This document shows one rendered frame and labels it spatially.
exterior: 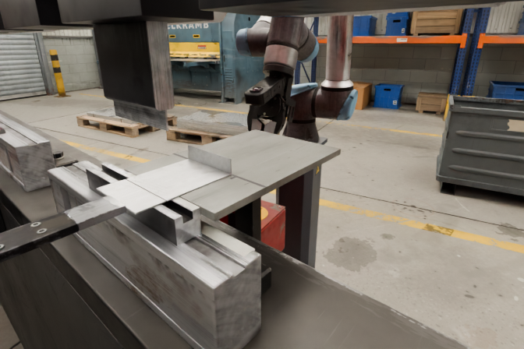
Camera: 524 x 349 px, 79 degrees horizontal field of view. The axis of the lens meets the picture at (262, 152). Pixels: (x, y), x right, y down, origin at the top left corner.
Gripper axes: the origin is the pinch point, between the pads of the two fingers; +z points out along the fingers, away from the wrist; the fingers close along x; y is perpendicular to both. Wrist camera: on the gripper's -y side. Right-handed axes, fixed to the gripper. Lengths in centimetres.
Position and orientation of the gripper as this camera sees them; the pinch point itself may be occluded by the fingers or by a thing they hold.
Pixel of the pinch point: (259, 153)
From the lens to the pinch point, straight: 72.4
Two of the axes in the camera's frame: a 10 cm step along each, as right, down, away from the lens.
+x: -8.7, -1.7, 4.6
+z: -1.8, 9.8, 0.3
